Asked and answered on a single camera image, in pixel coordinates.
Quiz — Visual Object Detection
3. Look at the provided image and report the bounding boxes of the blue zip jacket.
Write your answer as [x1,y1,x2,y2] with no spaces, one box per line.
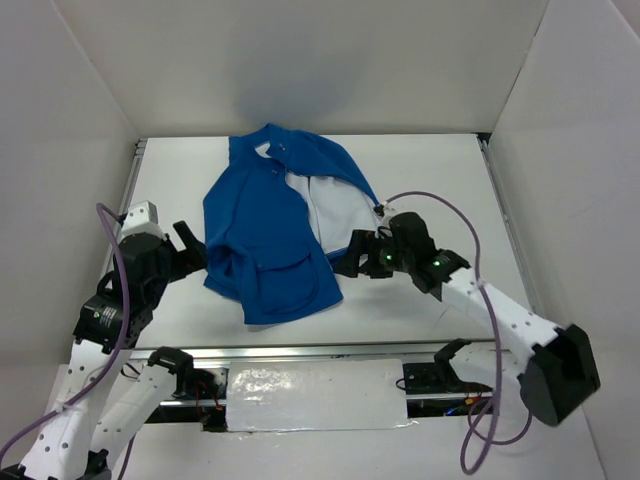
[203,124,378,326]

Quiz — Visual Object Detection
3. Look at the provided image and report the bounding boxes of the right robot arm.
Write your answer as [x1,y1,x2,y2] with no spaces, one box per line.
[334,212,601,427]

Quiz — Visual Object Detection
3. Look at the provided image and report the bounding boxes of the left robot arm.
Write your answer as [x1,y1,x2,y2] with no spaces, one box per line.
[1,221,206,479]

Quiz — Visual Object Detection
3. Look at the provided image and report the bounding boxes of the white foil tape panel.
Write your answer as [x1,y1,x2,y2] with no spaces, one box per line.
[226,359,409,432]

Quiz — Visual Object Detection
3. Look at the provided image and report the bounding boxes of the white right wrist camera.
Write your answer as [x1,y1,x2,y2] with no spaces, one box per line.
[374,201,395,218]

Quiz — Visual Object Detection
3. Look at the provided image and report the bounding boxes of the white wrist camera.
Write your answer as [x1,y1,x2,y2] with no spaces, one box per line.
[121,200,163,238]
[374,201,395,218]

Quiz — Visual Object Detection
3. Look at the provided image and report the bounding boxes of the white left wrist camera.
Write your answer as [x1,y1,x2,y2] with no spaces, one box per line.
[121,200,163,238]

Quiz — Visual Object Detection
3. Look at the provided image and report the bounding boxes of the aluminium front rail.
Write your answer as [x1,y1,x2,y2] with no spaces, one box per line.
[124,339,511,362]

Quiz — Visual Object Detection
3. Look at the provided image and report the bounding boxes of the aluminium rail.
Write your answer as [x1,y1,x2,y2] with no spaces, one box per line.
[124,339,511,362]
[476,132,543,313]
[102,138,148,273]

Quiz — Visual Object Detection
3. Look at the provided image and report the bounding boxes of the aluminium left rail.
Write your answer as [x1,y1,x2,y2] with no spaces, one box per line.
[102,138,148,273]

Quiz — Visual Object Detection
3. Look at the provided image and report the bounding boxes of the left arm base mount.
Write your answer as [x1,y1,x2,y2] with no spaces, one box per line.
[147,347,228,433]

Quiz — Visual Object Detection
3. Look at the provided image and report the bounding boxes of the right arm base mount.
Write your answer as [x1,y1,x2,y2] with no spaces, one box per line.
[395,339,493,419]

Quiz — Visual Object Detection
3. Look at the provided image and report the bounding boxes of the aluminium right rail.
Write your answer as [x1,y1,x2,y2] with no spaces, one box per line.
[476,132,543,313]

